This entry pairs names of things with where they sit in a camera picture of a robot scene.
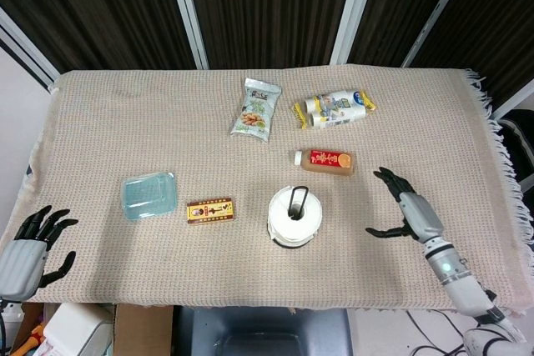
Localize right black grey robot hand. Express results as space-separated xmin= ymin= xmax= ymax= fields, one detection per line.
xmin=365 ymin=166 xmax=446 ymax=244

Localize left black grey robot hand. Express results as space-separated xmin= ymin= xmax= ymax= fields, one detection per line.
xmin=0 ymin=204 xmax=79 ymax=301

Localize paper towel roll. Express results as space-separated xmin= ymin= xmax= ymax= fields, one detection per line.
xmin=266 ymin=184 xmax=325 ymax=248

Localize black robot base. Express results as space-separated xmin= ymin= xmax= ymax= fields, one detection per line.
xmin=172 ymin=305 xmax=354 ymax=356

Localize beige woven tablecloth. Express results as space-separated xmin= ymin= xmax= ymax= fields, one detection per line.
xmin=0 ymin=64 xmax=534 ymax=316

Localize white plastic device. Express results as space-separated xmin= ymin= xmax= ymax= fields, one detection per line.
xmin=43 ymin=301 xmax=114 ymax=356

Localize brown juice bottle red label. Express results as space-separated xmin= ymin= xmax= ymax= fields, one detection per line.
xmin=293 ymin=148 xmax=357 ymax=177

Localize black chair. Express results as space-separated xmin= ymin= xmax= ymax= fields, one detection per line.
xmin=497 ymin=108 xmax=534 ymax=185

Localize brown cardboard box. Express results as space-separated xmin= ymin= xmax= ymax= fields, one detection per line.
xmin=113 ymin=303 xmax=174 ymax=356

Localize packaged white bag rolls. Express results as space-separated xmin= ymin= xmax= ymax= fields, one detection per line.
xmin=291 ymin=88 xmax=377 ymax=130

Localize clear blue plastic container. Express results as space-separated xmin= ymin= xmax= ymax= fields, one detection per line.
xmin=120 ymin=171 xmax=178 ymax=221

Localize green white snack bag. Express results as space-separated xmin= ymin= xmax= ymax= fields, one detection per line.
xmin=229 ymin=77 xmax=284 ymax=143

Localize yellow red printed box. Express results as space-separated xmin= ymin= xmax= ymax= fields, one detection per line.
xmin=185 ymin=196 xmax=236 ymax=226

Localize orange handled tool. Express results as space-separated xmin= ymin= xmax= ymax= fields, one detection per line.
xmin=11 ymin=323 xmax=45 ymax=355

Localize black wire paper towel holder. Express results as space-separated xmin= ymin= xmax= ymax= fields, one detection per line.
xmin=269 ymin=185 xmax=316 ymax=248

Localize black floor cable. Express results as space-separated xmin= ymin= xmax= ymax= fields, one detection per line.
xmin=405 ymin=309 xmax=475 ymax=356

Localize white partition frame post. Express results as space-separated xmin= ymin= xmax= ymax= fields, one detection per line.
xmin=0 ymin=8 xmax=60 ymax=93
xmin=491 ymin=92 xmax=534 ymax=120
xmin=331 ymin=0 xmax=380 ymax=67
xmin=164 ymin=0 xmax=210 ymax=71
xmin=400 ymin=0 xmax=477 ymax=68

